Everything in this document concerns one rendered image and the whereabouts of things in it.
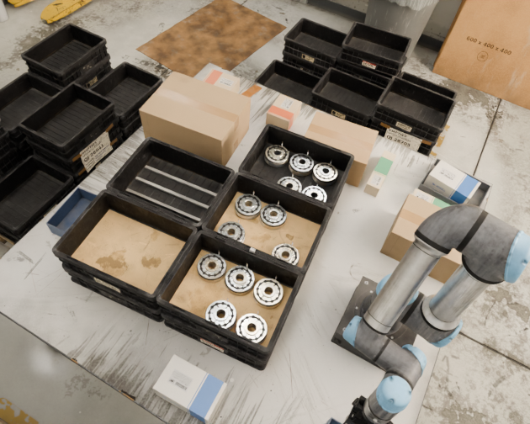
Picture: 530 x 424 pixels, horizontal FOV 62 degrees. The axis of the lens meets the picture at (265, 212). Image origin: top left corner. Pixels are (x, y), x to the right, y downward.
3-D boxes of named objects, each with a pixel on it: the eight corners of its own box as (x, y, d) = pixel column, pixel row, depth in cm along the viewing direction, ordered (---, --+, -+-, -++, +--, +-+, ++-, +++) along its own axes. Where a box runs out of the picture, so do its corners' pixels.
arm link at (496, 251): (412, 302, 148) (490, 199, 105) (453, 330, 143) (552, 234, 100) (394, 327, 142) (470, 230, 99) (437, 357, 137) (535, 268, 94)
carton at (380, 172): (380, 158, 213) (384, 150, 208) (392, 163, 211) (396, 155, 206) (363, 192, 200) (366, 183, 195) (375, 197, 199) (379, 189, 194)
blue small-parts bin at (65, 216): (82, 196, 187) (77, 186, 181) (112, 209, 184) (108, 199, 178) (50, 232, 176) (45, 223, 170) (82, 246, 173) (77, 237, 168)
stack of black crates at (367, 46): (394, 95, 326) (416, 39, 288) (378, 121, 308) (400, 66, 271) (342, 74, 335) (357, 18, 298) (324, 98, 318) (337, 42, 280)
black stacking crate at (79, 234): (200, 246, 165) (198, 229, 156) (157, 313, 149) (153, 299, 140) (110, 206, 172) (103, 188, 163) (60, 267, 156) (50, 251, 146)
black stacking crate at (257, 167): (348, 173, 191) (354, 156, 181) (325, 225, 175) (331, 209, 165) (265, 142, 198) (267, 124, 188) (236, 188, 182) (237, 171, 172)
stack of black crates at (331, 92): (373, 128, 304) (388, 89, 276) (356, 156, 288) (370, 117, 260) (320, 106, 313) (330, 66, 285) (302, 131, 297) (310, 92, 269)
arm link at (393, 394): (420, 386, 107) (405, 414, 102) (403, 402, 115) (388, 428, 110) (392, 365, 109) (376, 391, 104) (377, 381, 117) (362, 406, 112)
